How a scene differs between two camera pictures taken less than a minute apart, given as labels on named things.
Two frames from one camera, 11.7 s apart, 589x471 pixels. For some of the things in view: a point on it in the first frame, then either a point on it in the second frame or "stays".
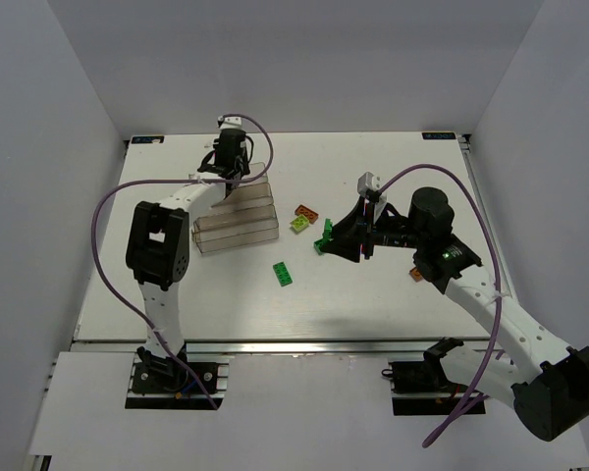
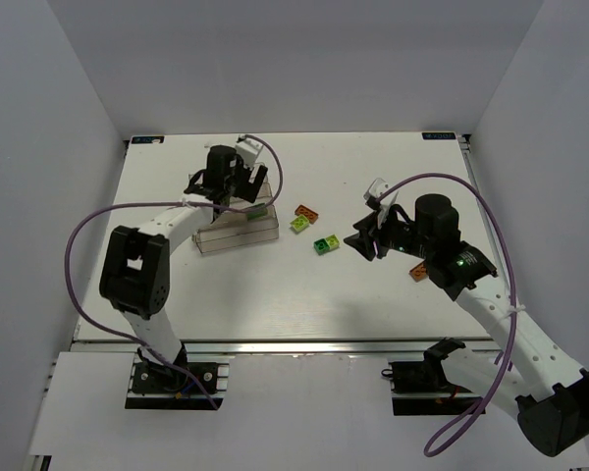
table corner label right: (439, 135) stays
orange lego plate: (302, 210) stays
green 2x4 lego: (283, 274) to (259, 213)
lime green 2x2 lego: (300, 223) stays
